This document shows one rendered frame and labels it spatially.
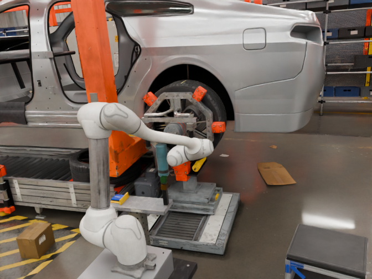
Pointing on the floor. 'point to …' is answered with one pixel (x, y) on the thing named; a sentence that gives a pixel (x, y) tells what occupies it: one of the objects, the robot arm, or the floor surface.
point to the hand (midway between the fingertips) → (191, 138)
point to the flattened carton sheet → (274, 174)
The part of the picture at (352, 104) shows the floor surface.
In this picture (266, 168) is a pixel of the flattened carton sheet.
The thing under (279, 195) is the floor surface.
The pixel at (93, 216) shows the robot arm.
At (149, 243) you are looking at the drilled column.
